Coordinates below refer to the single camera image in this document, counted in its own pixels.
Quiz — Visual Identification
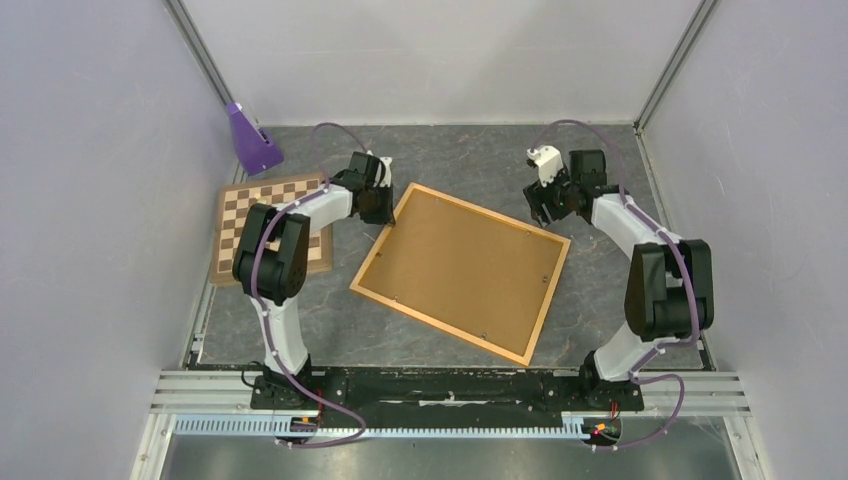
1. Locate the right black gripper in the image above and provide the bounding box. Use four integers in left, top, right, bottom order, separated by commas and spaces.
525, 163, 580, 228

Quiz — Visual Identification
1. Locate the wooden picture frame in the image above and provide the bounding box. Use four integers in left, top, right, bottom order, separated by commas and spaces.
348, 181, 574, 368

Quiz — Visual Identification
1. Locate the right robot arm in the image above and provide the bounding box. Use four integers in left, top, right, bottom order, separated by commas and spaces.
523, 145, 714, 408

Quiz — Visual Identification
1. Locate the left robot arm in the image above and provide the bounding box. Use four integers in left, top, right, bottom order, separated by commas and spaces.
232, 152, 395, 408

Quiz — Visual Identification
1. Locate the purple plastic stand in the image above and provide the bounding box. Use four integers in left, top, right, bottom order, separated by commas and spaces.
226, 102, 284, 176

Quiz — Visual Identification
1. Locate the wooden chessboard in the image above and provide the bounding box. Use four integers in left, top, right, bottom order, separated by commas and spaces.
209, 172, 333, 286

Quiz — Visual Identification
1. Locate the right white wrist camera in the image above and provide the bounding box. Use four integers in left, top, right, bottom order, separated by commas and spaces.
526, 145, 566, 187

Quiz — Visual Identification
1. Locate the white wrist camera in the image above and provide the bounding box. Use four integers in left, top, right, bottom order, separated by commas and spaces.
526, 145, 566, 187
374, 156, 393, 188

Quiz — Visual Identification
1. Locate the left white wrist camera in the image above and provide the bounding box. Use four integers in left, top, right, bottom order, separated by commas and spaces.
374, 156, 393, 188

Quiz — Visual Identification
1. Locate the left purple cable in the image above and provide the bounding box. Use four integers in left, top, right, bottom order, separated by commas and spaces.
248, 123, 368, 452

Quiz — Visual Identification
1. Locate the purple cable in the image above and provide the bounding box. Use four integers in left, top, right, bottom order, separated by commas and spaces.
529, 119, 702, 453
248, 123, 368, 452

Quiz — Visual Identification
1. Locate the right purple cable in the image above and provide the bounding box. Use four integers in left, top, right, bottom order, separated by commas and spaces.
529, 119, 702, 453

